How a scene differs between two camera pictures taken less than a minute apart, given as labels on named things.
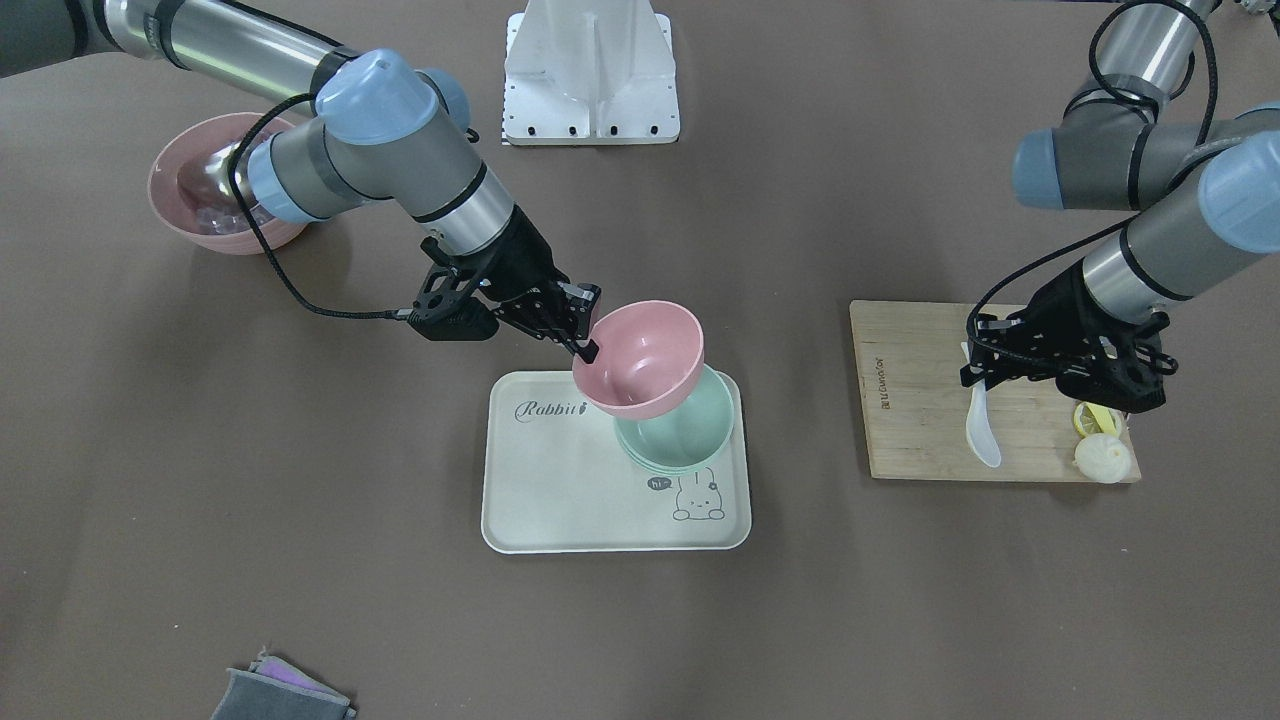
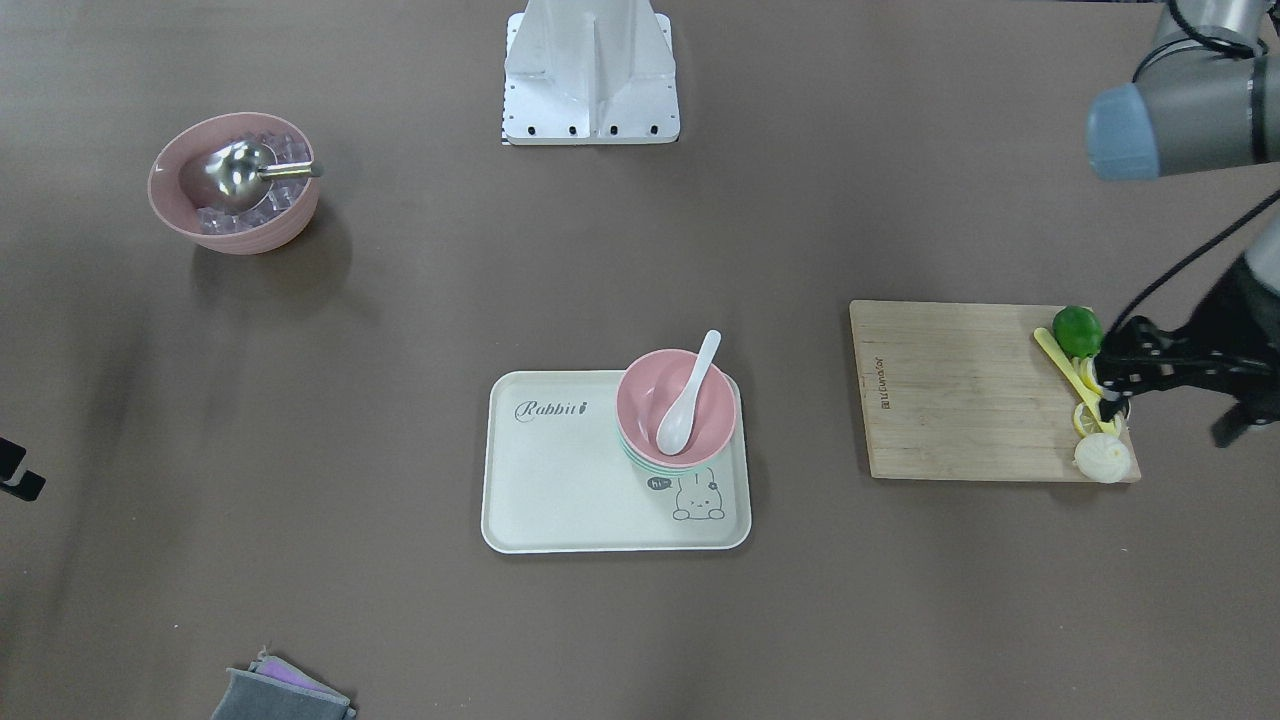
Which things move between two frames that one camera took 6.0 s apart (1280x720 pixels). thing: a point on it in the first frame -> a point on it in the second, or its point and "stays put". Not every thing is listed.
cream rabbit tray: [556, 480] stays put
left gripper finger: [986, 349] -> [1129, 363]
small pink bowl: [649, 356] -> [654, 384]
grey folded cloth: [274, 689] stays put
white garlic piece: [1103, 458] stays put
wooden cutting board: [914, 394] stays put
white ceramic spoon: [977, 423] -> [674, 427]
